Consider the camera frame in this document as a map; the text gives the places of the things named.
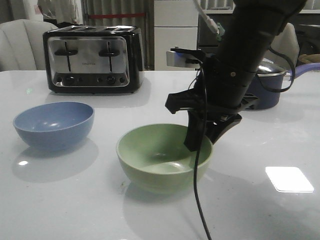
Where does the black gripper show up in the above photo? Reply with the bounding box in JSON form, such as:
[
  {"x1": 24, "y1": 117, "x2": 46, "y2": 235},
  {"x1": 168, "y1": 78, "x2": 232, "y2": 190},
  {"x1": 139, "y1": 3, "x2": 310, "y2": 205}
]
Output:
[{"x1": 165, "y1": 55, "x2": 258, "y2": 152}]

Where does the green bowl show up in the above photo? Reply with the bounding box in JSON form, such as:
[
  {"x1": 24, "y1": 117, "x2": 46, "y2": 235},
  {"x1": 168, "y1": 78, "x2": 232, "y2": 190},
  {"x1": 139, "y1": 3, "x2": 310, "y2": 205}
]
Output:
[{"x1": 116, "y1": 123, "x2": 214, "y2": 195}]

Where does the blue bowl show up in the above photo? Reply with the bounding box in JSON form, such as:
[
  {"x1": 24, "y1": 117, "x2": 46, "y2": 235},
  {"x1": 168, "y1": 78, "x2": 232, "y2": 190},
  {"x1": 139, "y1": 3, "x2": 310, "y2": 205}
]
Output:
[{"x1": 12, "y1": 101, "x2": 95, "y2": 151}]

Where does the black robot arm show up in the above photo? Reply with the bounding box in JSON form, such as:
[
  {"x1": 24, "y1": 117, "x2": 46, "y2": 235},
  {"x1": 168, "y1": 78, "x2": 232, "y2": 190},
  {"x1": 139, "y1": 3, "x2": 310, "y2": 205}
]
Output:
[{"x1": 165, "y1": 0, "x2": 306, "y2": 152}]

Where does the dark blue saucepan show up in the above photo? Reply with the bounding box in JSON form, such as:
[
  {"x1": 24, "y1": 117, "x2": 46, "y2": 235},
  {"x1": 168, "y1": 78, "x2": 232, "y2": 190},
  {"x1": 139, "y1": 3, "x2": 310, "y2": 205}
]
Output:
[{"x1": 246, "y1": 62, "x2": 320, "y2": 111}]

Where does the glass pot lid blue knob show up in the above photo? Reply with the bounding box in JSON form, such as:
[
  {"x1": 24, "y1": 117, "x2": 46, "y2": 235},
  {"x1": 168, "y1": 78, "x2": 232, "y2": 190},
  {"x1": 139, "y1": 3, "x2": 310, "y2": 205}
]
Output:
[{"x1": 256, "y1": 61, "x2": 287, "y2": 77}]

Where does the white refrigerator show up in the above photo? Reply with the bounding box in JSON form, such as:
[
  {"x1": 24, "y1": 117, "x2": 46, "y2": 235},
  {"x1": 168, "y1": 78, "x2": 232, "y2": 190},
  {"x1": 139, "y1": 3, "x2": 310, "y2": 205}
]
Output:
[{"x1": 154, "y1": 0, "x2": 198, "y2": 71}]

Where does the grey chair right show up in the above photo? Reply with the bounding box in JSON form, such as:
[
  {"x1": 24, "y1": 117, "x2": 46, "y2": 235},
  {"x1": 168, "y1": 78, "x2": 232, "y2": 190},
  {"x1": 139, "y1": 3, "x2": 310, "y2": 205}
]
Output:
[{"x1": 264, "y1": 23, "x2": 300, "y2": 70}]

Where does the grey chair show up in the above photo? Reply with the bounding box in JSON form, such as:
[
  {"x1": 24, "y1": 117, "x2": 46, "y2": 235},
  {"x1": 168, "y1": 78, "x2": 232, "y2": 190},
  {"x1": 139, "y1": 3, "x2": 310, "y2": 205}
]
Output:
[
  {"x1": 0, "y1": 19, "x2": 57, "y2": 72},
  {"x1": 264, "y1": 23, "x2": 300, "y2": 70}
]

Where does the black and chrome toaster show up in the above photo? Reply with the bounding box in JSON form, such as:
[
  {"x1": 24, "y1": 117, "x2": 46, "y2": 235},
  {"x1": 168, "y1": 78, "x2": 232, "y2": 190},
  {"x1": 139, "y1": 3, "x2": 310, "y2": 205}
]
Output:
[{"x1": 43, "y1": 25, "x2": 145, "y2": 94}]

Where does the grey chair left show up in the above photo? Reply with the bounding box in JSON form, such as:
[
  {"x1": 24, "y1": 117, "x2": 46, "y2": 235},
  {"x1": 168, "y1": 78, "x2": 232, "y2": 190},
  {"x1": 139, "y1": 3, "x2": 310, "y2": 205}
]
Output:
[{"x1": 0, "y1": 19, "x2": 57, "y2": 72}]

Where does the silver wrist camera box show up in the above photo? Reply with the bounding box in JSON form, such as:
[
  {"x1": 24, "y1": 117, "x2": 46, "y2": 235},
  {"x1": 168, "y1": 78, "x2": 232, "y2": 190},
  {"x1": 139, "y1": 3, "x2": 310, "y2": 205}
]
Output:
[{"x1": 166, "y1": 47, "x2": 207, "y2": 69}]

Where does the black cable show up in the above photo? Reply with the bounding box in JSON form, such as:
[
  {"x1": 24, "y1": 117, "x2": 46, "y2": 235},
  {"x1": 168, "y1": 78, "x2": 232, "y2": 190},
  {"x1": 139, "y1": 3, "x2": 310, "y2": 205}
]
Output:
[{"x1": 191, "y1": 49, "x2": 296, "y2": 240}]

